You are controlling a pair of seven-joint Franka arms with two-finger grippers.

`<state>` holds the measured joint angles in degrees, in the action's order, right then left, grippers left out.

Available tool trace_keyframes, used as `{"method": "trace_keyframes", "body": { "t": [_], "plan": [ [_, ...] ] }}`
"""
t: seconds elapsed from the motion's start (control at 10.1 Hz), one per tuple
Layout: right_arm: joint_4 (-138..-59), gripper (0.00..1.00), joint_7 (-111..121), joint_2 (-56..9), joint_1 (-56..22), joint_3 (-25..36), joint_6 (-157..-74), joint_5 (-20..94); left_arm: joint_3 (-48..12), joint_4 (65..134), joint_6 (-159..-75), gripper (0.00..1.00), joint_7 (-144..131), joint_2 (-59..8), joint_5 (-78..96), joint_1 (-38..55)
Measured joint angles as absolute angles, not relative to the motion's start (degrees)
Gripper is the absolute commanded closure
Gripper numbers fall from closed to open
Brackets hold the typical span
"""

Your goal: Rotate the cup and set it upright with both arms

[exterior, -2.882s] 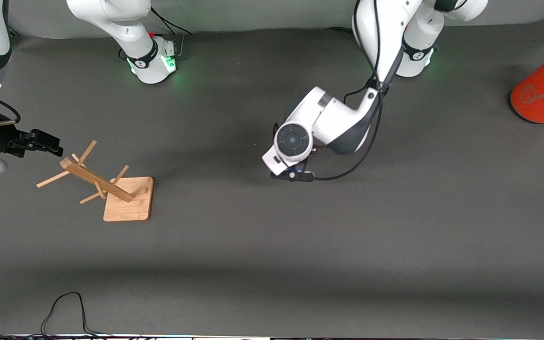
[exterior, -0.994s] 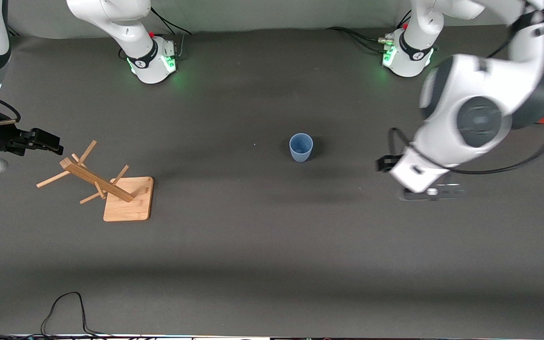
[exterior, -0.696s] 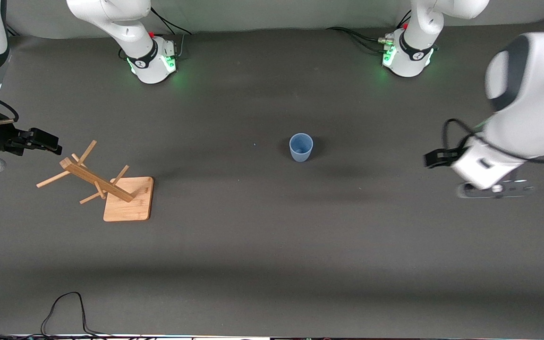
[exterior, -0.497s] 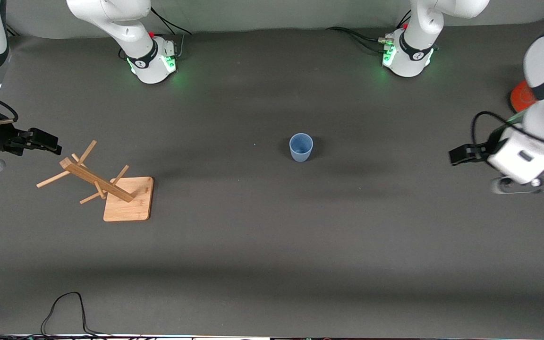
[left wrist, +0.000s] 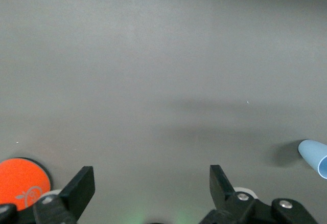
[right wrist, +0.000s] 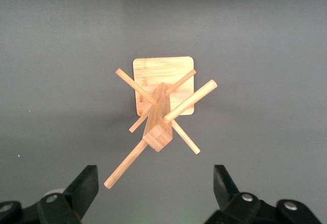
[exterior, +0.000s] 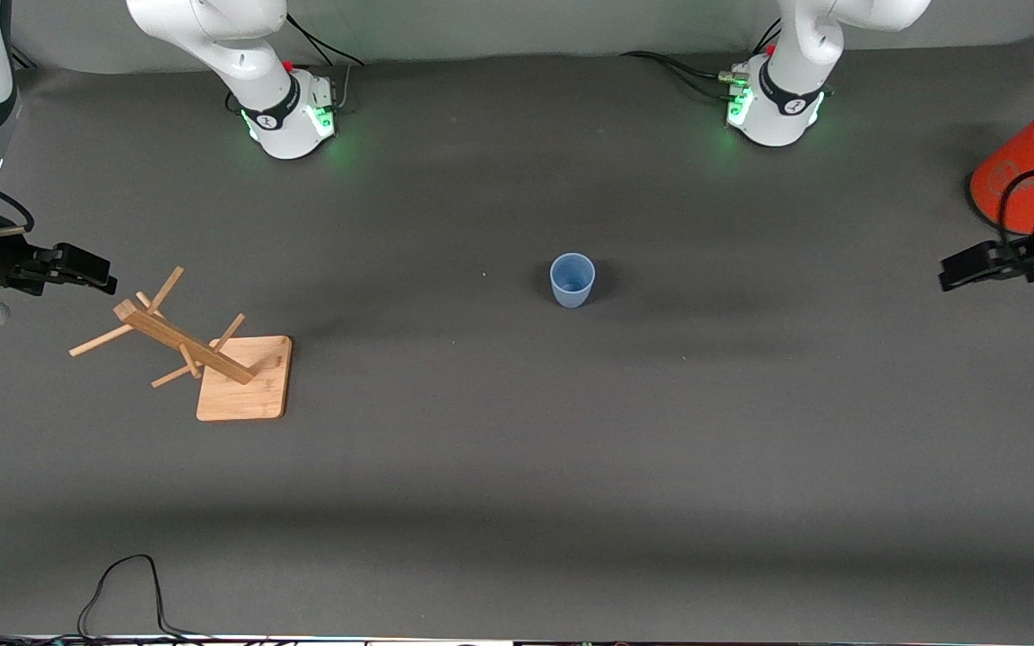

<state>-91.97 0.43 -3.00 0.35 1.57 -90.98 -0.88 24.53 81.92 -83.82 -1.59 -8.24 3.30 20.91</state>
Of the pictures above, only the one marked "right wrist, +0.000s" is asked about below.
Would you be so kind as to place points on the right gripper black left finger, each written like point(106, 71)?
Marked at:
point(58, 208)

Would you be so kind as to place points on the wooden mug tree stand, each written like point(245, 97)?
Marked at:
point(163, 80)

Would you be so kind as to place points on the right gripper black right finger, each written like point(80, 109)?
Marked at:
point(245, 208)

